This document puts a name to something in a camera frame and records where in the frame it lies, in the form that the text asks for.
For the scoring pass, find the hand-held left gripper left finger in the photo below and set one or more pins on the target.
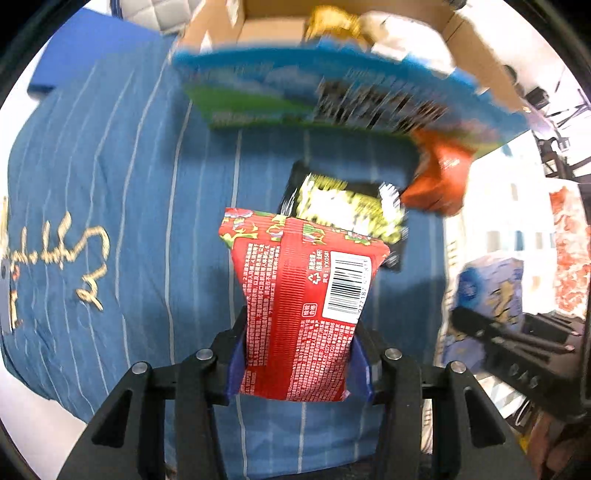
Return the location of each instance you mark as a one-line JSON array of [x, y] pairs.
[[234, 369]]

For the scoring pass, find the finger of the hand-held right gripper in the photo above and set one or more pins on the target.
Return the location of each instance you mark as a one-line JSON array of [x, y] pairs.
[[498, 330], [554, 324]]

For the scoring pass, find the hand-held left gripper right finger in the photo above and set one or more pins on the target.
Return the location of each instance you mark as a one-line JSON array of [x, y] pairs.
[[363, 369]]

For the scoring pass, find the blue and purple packet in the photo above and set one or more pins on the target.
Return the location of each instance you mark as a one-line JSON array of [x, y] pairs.
[[489, 286]]

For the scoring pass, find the red snack packet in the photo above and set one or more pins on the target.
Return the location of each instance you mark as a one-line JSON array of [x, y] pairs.
[[295, 295]]

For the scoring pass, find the white soft packet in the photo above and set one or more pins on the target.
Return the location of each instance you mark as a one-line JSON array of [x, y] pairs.
[[406, 41]]

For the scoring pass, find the red patterned cloth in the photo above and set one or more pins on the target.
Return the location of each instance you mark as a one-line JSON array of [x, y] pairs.
[[570, 249]]

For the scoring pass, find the orange snack packet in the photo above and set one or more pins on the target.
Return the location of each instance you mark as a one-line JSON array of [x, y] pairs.
[[438, 180]]

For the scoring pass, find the black and yellow snack packet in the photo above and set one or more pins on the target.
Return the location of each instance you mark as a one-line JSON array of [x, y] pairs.
[[351, 207]]

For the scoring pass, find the black tripod stand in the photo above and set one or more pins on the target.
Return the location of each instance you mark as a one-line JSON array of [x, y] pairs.
[[554, 134]]

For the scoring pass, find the blue striped blanket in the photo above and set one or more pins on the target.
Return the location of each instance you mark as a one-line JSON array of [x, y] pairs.
[[115, 184]]

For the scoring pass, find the large blue and green packet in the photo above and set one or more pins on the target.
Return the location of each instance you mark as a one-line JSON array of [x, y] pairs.
[[277, 87]]

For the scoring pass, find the cardboard box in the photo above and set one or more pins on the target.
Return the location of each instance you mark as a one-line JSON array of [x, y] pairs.
[[471, 41]]

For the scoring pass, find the gold snack packet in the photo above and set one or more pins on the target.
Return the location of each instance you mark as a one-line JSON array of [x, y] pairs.
[[332, 23]]

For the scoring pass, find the blue flat box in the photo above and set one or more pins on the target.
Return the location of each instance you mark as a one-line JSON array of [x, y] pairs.
[[69, 55]]

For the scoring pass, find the white quilted pillow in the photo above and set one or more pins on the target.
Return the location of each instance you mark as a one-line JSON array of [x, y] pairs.
[[157, 14]]

